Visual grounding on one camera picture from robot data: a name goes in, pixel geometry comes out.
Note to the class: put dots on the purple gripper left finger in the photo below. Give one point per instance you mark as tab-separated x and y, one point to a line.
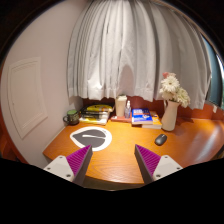
73	167

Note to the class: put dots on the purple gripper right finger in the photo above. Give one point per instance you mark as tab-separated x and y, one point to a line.
152	166

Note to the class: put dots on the black computer mouse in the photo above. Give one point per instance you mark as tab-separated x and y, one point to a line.
160	140

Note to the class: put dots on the round grey white mouse pad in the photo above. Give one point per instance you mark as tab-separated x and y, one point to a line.
99	138

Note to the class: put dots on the yellow book under blue book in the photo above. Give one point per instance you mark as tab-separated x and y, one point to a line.
156	122

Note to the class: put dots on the white ceramic vase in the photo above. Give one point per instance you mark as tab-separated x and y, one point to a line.
170	115

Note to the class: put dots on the dark green mug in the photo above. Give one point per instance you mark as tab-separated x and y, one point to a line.
72	117

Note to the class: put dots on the stack of yellow black books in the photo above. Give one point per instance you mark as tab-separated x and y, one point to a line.
96	114

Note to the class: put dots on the red tray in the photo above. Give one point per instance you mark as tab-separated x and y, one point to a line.
121	119

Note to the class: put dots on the clear hand sanitizer bottle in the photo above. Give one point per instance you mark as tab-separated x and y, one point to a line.
128	109

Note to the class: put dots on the white cylindrical container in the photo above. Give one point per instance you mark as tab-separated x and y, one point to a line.
120	103

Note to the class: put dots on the white and pink flowers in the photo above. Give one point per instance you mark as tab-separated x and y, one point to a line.
172	91

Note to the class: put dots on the white pleated curtain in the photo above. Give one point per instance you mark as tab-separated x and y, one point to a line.
124	46

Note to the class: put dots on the white wall access panel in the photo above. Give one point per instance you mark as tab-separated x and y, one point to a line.
25	95

